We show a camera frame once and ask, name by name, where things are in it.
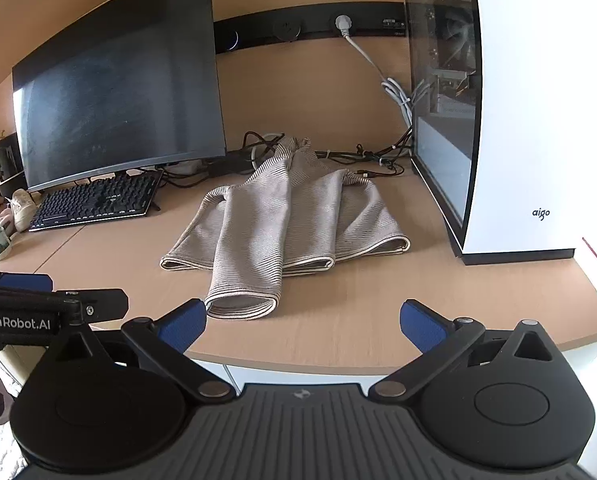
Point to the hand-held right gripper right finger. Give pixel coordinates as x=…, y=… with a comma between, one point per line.
x=421, y=327

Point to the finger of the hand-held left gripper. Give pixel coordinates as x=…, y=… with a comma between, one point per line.
x=103, y=304
x=23, y=282

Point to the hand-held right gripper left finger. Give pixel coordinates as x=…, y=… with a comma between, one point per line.
x=181, y=327

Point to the beige striped knit garment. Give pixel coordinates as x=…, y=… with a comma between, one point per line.
x=258, y=220

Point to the white shoe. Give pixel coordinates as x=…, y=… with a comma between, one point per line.
x=23, y=207

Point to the black keyboard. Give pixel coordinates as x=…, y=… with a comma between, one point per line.
x=93, y=200

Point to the black box device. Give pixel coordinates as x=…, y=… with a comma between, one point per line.
x=8, y=170

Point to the black power adapter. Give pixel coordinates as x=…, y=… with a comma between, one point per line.
x=228, y=166

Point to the black curved monitor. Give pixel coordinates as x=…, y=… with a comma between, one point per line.
x=118, y=85

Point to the white computer case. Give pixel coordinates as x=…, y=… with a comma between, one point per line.
x=528, y=110

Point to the black power socket track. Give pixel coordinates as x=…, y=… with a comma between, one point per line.
x=318, y=22

